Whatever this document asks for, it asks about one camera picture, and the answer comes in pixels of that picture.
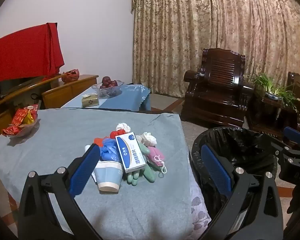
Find grey-blue blanket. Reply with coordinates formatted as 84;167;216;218
0;108;193;240

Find dark wooden side table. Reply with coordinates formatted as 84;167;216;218
247;94;300;140

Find yellow snack packet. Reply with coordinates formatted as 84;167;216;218
24;112;37;125

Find trash bin with black bag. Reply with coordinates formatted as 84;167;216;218
191;127;282;233

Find red patterned snack packet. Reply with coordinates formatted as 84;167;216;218
12;109;28;127

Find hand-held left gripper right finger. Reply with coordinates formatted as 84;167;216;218
201;144;284;240

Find red bag with handles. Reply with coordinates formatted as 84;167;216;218
62;69;80;83

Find television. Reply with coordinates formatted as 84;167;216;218
0;75;49;99

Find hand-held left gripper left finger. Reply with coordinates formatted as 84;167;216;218
17;144;103;240

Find floral white quilt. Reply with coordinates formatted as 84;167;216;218
187;152;212;240

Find blue plastic bag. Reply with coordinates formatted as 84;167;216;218
100;138;122;162

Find green rubber glove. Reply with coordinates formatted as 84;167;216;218
140;144;157;183
127;167;144;186

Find beige patterned curtain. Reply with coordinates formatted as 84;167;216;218
131;0;300;99

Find potted green plant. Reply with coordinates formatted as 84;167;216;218
250;73;300;108

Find flat red snack packet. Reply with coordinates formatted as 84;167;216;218
2;126;22;137

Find white and blue cardboard box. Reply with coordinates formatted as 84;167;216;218
115;132;147;173

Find pink face mask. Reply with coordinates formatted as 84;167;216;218
146;146;168;174

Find glass fruit bowl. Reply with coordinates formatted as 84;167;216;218
91;80;125;98

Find light blue paper cup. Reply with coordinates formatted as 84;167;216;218
93;160;123;193

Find red plastic bag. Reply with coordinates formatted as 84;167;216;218
110;129;125;139

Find light wooden cabinet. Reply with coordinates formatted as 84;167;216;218
0;74;99;145

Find blue tablecloth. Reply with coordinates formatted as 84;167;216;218
61;84;152;112

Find olive tissue box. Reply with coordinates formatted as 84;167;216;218
81;93;100;108

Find glass snack dish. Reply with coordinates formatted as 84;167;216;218
5;119;40;138

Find white cloth wad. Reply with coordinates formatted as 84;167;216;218
143;131;157;147

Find red cloth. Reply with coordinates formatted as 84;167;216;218
0;22;65;115

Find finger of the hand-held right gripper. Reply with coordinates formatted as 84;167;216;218
283;126;300;151
270;141;300;161

